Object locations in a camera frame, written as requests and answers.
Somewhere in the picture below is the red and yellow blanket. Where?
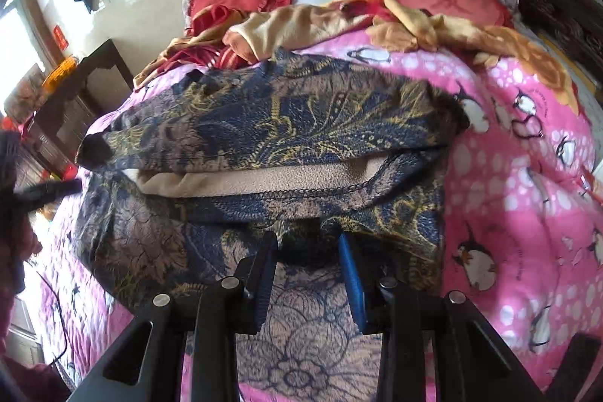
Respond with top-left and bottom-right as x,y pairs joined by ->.
132,0 -> 580,116

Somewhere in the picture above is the black cable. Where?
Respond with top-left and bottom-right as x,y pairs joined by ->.
26,258 -> 72,367

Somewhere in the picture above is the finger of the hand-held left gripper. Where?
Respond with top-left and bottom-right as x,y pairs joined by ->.
14,178 -> 82,211

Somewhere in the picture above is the dark floral patterned garment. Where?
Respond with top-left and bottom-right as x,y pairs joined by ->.
70,46 -> 472,402

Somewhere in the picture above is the dark carved wooden cabinet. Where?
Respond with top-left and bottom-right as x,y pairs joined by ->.
498,0 -> 603,104

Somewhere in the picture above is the yellow plastic basket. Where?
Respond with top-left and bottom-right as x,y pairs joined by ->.
41,56 -> 79,90

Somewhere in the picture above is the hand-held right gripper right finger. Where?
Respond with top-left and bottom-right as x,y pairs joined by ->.
336,232 -> 547,402

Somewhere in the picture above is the dark wooden table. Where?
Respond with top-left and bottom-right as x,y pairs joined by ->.
21,38 -> 136,179

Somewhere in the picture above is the pink penguin print blanket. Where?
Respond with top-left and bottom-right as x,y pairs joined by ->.
28,25 -> 603,402

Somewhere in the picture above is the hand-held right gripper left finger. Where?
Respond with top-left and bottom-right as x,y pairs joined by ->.
66,231 -> 280,402

